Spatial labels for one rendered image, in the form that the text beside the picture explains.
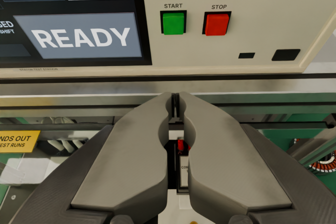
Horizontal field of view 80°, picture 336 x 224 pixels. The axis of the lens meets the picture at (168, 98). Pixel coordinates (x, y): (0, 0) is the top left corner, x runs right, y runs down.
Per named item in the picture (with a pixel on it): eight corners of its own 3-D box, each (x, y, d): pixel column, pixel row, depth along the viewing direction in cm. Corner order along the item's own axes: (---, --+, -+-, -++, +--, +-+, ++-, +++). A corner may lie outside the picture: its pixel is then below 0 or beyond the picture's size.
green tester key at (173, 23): (183, 35, 18) (184, 16, 17) (163, 35, 18) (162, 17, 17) (183, 28, 19) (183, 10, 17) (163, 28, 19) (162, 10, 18)
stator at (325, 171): (279, 142, 56) (285, 136, 53) (313, 130, 58) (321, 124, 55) (307, 182, 50) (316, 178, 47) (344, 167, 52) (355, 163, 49)
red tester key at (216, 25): (225, 35, 18) (229, 17, 17) (205, 36, 18) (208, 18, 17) (223, 28, 19) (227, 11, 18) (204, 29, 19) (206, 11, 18)
